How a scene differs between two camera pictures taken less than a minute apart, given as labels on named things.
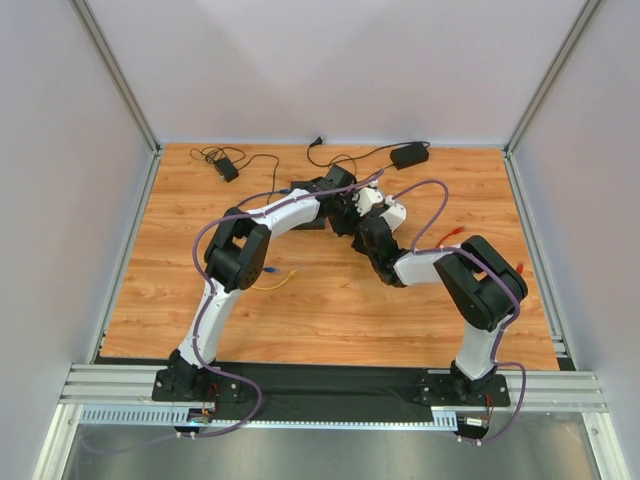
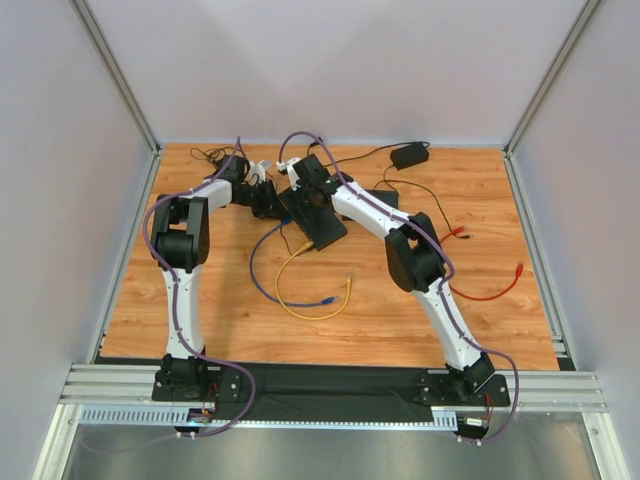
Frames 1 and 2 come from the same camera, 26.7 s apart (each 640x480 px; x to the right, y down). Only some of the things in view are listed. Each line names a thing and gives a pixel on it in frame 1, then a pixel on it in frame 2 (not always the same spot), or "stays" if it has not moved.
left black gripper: (343, 215) to (265, 201)
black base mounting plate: (248, 388) stays
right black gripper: (373, 230) to (310, 220)
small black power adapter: (227, 170) stays
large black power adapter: (409, 155) stays
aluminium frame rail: (134, 385) stays
